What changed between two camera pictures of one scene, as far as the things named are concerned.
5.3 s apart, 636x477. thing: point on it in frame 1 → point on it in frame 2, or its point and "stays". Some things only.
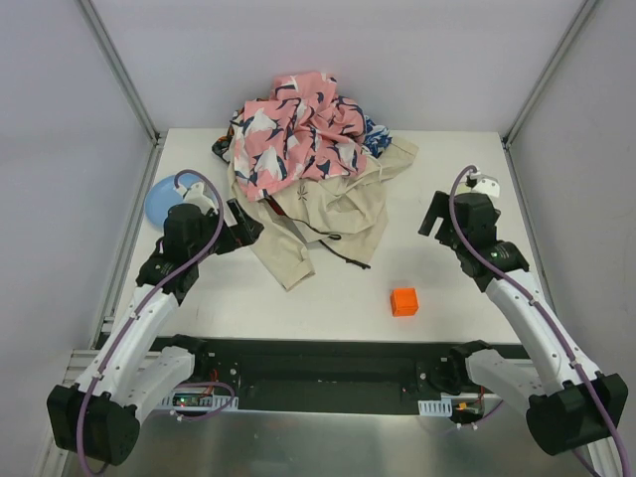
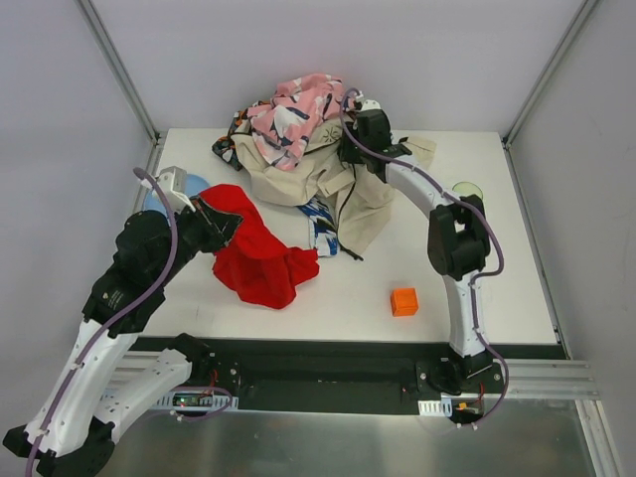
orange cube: (403, 302) stays
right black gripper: (444, 219) → (349, 150)
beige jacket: (347, 213) → (362, 200)
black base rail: (325, 375) stays
